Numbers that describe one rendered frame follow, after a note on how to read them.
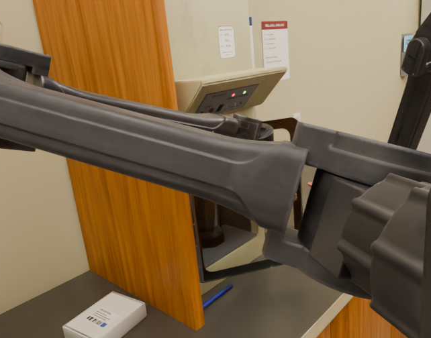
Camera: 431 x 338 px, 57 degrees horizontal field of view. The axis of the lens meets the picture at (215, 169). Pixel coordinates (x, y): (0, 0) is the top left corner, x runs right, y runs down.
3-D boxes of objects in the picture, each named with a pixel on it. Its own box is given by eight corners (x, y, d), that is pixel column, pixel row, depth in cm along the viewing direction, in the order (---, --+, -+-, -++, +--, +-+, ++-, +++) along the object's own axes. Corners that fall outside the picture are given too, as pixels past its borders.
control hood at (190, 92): (170, 126, 91) (164, 82, 89) (256, 104, 114) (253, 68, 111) (205, 129, 84) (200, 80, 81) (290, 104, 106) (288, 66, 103)
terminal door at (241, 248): (197, 283, 104) (177, 133, 93) (303, 258, 110) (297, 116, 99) (197, 284, 103) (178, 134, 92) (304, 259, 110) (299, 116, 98)
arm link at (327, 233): (354, 292, 22) (385, 198, 21) (269, 224, 31) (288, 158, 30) (468, 299, 25) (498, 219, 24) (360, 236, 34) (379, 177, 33)
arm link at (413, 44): (430, 45, 69) (476, 32, 72) (407, 33, 73) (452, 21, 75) (374, 208, 98) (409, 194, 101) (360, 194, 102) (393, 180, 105)
